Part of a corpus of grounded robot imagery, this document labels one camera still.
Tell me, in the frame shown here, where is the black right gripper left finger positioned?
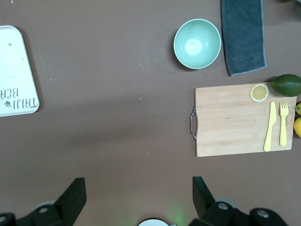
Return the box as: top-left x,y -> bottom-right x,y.
0,178 -> 87,226

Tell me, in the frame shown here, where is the green avocado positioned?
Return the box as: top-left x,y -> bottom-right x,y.
271,74 -> 301,97

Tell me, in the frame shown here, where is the lemon slice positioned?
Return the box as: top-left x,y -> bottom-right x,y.
249,83 -> 270,103

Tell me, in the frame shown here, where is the cream bear print tray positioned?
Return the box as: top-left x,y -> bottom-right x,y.
0,25 -> 40,118

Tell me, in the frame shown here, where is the yellow plastic fork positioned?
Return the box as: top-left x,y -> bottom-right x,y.
279,100 -> 289,147

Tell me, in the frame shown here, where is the yellow plastic knife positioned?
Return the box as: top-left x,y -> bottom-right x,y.
263,101 -> 277,153

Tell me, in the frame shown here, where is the mint green bowl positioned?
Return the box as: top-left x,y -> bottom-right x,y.
173,18 -> 222,70

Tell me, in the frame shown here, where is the dark grey cloth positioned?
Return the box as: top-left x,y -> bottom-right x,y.
221,0 -> 269,77

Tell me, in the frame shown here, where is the wooden cutting board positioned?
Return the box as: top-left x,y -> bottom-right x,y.
189,82 -> 297,158

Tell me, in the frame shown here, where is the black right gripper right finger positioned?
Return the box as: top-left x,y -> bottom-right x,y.
188,176 -> 290,226

